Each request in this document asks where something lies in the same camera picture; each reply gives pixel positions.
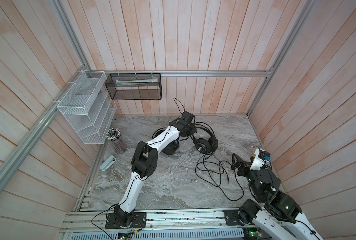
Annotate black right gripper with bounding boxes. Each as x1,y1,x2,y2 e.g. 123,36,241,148
231,152,263,200

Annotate small black wired headphones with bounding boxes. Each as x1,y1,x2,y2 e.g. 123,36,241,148
190,122,245,202

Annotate large black gaming headset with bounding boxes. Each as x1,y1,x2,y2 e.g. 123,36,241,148
152,128,180,156

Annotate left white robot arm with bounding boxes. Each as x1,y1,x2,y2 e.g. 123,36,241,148
105,111,197,229

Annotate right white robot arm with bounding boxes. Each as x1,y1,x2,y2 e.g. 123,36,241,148
223,149,322,240

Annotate clear cup of pencils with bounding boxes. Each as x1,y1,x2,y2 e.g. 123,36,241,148
105,128,127,154

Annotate papers in black basket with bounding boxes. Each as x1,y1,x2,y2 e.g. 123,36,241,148
114,78,159,87

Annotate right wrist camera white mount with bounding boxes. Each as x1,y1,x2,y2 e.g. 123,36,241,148
250,148,271,171

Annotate black wire mesh wall basket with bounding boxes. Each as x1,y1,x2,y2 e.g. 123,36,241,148
105,73,162,101

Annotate white wire mesh wall shelf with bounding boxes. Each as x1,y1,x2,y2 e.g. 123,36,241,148
58,71,117,145

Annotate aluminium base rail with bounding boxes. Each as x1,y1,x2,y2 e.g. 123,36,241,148
60,206,317,240

